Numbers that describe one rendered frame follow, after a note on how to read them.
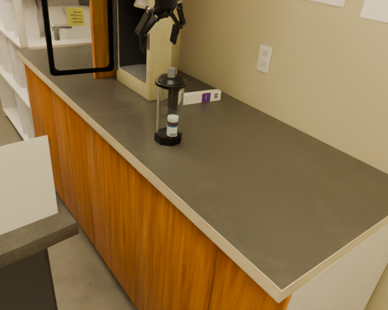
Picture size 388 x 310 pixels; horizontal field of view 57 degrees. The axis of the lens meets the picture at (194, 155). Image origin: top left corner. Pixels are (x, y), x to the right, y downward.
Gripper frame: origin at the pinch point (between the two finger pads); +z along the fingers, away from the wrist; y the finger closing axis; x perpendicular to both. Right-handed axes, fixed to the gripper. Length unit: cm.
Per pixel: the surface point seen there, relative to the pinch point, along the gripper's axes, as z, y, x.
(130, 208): 47, 27, 33
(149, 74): 24.4, -6.5, -9.6
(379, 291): 45, -37, 115
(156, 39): 11.4, -11.3, -14.8
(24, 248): 6, 68, 46
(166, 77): -1.4, 8.8, 17.5
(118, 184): 46, 26, 22
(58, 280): 120, 55, 20
